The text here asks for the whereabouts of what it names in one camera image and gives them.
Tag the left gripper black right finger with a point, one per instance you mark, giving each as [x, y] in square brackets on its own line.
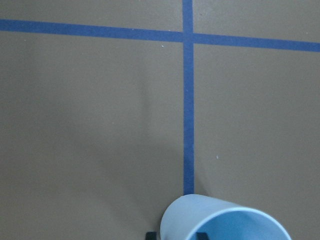
[201, 236]

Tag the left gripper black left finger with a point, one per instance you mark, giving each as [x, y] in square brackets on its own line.
[151, 235]

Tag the light blue cup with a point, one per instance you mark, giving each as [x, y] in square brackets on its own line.
[191, 214]

